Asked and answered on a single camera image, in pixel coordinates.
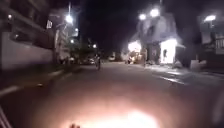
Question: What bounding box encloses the person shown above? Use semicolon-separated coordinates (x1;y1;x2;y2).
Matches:
94;53;103;71

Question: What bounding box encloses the dark asphalt road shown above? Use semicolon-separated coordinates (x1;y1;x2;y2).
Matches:
0;61;224;128

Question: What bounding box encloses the car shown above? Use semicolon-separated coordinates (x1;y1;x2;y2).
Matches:
81;57;97;66

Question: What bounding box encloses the building with lit front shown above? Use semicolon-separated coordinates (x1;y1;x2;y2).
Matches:
127;12;186;66

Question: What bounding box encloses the street lamp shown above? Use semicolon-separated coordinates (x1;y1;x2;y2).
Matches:
138;7;162;22
64;1;75;64

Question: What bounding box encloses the pale kerb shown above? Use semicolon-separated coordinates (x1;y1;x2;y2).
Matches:
0;67;81;98

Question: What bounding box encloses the building with balcony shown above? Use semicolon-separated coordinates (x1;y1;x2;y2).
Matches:
189;9;224;72

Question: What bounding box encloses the building with pale wall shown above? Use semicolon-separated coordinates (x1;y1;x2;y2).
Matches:
0;0;57;73

